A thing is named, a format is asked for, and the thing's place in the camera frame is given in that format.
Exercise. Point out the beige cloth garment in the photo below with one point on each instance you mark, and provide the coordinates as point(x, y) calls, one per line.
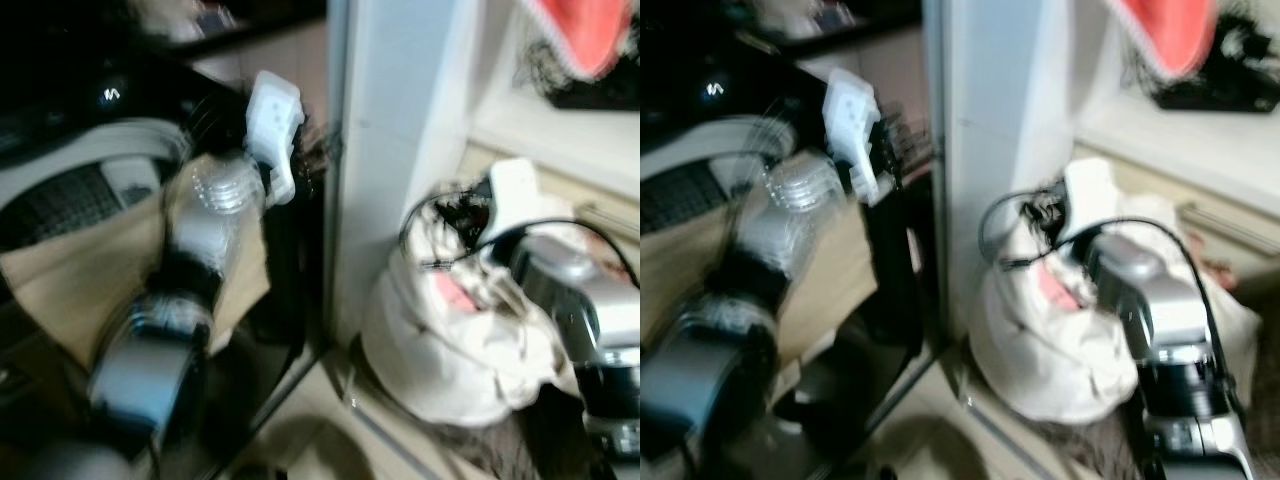
point(90, 280)
point(670, 275)

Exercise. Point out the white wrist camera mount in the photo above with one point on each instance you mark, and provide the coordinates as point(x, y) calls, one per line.
point(850, 125)
point(1090, 190)
point(272, 120)
point(515, 195)

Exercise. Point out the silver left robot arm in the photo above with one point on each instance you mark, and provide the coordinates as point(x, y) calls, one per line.
point(195, 235)
point(780, 240)

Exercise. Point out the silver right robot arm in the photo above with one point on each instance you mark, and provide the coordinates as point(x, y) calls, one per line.
point(1160, 310)
point(580, 290)

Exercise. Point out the red cloth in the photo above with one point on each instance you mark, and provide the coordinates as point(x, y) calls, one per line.
point(1170, 30)
point(585, 30)

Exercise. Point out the white fabric laundry bag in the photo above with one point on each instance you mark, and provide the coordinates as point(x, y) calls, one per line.
point(1040, 360)
point(440, 360)

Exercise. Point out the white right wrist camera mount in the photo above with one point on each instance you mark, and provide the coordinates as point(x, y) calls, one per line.
point(1090, 190)
point(515, 195)

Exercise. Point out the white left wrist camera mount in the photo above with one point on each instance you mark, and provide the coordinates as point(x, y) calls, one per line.
point(272, 120)
point(850, 125)

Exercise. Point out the pink cloth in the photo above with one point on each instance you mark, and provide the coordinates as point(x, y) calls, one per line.
point(1055, 290)
point(455, 293)

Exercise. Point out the black object on shelf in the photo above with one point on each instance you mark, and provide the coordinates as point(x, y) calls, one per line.
point(1230, 95)
point(600, 95)

